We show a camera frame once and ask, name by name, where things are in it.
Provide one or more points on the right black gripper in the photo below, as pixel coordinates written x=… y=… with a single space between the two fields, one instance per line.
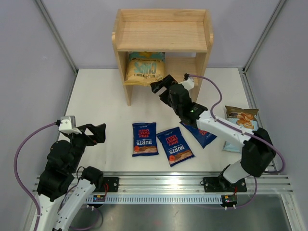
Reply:
x=167 y=82

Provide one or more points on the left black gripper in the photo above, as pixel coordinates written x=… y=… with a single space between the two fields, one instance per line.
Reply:
x=98 y=131

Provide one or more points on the large yellow kettle chips bag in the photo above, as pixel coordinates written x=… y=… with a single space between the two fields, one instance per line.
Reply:
x=145 y=68

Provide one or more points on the light blue cassava chips bag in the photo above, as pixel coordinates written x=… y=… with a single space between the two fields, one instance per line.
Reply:
x=246 y=118

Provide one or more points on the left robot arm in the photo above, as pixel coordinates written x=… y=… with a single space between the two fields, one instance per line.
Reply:
x=62 y=163

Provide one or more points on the left blue Burts chips bag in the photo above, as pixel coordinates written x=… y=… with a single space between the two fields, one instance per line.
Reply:
x=144 y=139

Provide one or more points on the blue burts chips bag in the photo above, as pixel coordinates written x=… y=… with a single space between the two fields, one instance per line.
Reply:
x=175 y=146
x=144 y=139
x=203 y=137

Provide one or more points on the wooden two-tier shelf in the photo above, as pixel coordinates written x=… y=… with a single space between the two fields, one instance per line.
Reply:
x=166 y=30

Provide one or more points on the middle blue Burts chips bag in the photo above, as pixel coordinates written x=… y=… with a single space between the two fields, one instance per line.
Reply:
x=175 y=146

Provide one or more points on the right blue Burts chips bag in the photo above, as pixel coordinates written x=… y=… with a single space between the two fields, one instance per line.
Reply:
x=203 y=137

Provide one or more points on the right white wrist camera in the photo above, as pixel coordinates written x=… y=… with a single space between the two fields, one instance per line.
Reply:
x=188 y=82

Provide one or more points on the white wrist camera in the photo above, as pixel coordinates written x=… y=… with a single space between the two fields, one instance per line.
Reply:
x=188 y=82
x=68 y=125

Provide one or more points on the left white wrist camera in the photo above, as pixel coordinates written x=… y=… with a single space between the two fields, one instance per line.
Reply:
x=68 y=125

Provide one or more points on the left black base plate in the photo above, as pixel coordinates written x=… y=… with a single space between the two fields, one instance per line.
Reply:
x=109 y=185

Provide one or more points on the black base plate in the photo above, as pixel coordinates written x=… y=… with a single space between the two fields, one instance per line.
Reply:
x=109 y=185
x=211 y=184

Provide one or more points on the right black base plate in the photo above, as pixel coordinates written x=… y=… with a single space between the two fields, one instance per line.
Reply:
x=211 y=184

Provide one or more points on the left aluminium frame post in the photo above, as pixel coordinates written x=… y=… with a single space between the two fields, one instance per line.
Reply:
x=53 y=29

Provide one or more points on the aluminium frame post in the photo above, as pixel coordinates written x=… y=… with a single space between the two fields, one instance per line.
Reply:
x=53 y=29
x=275 y=14

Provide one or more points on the right aluminium frame post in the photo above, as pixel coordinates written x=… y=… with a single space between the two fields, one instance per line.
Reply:
x=275 y=14

